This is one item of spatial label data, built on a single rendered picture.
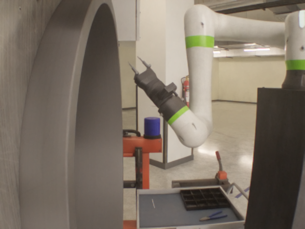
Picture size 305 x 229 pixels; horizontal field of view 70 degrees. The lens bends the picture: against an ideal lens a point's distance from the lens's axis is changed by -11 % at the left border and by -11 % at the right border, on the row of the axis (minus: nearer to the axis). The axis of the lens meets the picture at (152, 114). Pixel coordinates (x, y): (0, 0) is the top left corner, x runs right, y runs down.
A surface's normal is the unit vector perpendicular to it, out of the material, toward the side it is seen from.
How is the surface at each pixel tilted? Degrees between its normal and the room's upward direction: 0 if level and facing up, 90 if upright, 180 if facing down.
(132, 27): 137
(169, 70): 90
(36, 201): 76
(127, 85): 90
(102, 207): 44
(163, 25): 90
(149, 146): 90
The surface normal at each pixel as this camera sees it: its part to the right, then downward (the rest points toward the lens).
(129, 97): 0.68, 0.10
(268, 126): -0.98, 0.03
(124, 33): 0.04, 0.82
